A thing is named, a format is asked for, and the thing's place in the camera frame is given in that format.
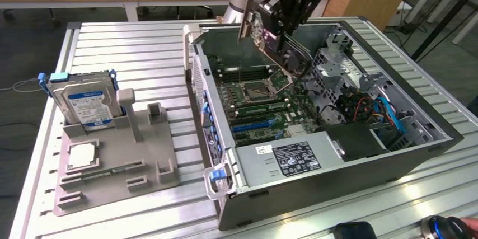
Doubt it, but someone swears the perforated metal disk bay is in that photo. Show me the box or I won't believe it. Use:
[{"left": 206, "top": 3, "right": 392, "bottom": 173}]
[{"left": 308, "top": 33, "right": 373, "bottom": 105}]

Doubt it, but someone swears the hard disk with blue caddy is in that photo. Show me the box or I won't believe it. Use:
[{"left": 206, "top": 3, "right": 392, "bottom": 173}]
[{"left": 35, "top": 68, "right": 122, "bottom": 133}]

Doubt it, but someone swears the open black PC case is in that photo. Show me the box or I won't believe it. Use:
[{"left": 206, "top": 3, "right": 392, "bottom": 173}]
[{"left": 181, "top": 20, "right": 464, "bottom": 232}]

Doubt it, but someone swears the green motherboard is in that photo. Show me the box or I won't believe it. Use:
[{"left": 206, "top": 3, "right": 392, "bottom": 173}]
[{"left": 206, "top": 54, "right": 329, "bottom": 147}]

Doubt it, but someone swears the round black silver 3D mouse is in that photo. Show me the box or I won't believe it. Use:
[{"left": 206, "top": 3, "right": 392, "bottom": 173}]
[{"left": 420, "top": 215, "right": 475, "bottom": 239}]

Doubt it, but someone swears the green RAM stick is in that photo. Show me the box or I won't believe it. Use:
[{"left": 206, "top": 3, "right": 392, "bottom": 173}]
[
  {"left": 234, "top": 102, "right": 288, "bottom": 114},
  {"left": 81, "top": 167, "right": 128, "bottom": 180}
]

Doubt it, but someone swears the grey power supply unit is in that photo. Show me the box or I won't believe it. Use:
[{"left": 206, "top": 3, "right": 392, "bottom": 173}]
[{"left": 224, "top": 133, "right": 347, "bottom": 190}]

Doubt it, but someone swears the black plastic shroud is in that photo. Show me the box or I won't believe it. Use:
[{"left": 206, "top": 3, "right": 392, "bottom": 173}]
[{"left": 314, "top": 123, "right": 391, "bottom": 163}]

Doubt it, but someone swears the CPU socket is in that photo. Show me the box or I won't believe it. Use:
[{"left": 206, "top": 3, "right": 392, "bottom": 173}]
[{"left": 240, "top": 81, "right": 278, "bottom": 102}]

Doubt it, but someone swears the white table frame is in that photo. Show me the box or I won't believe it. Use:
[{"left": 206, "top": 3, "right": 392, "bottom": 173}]
[{"left": 404, "top": 0, "right": 478, "bottom": 45}]

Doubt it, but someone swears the person's hand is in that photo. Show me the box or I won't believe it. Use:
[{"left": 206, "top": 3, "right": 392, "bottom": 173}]
[{"left": 457, "top": 217, "right": 478, "bottom": 230}]

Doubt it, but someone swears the black phone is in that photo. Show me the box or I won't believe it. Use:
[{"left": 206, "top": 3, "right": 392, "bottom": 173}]
[{"left": 332, "top": 221, "right": 377, "bottom": 239}]

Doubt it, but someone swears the grey floor cable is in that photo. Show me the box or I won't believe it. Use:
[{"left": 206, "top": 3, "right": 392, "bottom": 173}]
[{"left": 0, "top": 78, "right": 51, "bottom": 92}]

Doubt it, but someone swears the grey plastic parts rack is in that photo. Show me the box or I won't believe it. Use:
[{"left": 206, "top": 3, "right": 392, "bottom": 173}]
[{"left": 53, "top": 88, "right": 181, "bottom": 217}]

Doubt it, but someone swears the metal socket cover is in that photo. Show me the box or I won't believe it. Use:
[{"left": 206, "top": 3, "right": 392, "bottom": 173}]
[{"left": 268, "top": 68, "right": 296, "bottom": 94}]

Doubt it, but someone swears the metal disk bay with wires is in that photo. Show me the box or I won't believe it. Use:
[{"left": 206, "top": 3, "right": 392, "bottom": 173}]
[{"left": 367, "top": 75, "right": 451, "bottom": 153}]

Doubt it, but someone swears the black metal pole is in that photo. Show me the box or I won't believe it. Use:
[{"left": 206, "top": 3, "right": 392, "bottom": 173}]
[{"left": 412, "top": 0, "right": 478, "bottom": 63}]

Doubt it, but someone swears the silver CPU chip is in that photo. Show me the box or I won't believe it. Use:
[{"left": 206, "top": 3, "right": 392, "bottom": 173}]
[{"left": 67, "top": 143, "right": 98, "bottom": 167}]

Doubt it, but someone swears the blue case latch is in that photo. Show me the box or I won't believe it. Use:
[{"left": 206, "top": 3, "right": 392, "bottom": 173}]
[{"left": 209, "top": 167, "right": 229, "bottom": 181}]

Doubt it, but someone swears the long PCIe expansion slot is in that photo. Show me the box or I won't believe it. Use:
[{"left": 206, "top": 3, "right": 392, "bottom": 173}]
[
  {"left": 230, "top": 120, "right": 272, "bottom": 128},
  {"left": 233, "top": 114, "right": 269, "bottom": 122}
]

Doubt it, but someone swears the light blue flat wire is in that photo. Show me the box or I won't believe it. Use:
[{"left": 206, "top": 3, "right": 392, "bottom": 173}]
[{"left": 385, "top": 106, "right": 411, "bottom": 139}]

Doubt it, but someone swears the red orange wire bundle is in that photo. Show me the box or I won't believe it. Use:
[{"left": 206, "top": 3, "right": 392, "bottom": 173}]
[{"left": 352, "top": 96, "right": 380, "bottom": 124}]

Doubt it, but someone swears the graphics card with metal bracket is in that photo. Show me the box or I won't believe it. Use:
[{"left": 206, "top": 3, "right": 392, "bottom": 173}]
[{"left": 236, "top": 0, "right": 312, "bottom": 79}]

